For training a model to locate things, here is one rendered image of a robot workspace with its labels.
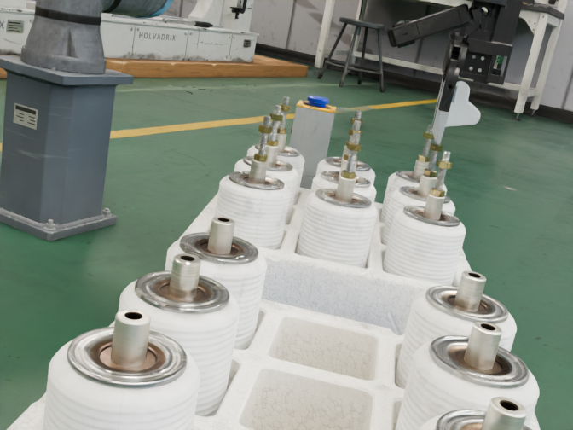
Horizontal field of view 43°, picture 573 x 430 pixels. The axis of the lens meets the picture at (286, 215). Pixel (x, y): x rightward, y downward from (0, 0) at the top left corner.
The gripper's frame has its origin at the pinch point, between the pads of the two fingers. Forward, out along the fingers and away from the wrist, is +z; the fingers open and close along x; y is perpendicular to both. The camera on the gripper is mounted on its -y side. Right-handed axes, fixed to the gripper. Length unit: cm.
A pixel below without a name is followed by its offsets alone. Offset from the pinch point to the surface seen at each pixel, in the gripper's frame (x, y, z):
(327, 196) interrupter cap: -14.1, -12.6, 9.0
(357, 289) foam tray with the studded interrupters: -19.9, -6.2, 18.5
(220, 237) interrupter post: -43.0, -20.0, 7.8
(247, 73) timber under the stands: 343, -96, 32
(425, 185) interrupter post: -1.1, 0.3, 7.6
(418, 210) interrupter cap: -10.5, -0.5, 9.1
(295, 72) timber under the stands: 404, -75, 31
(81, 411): -70, -21, 11
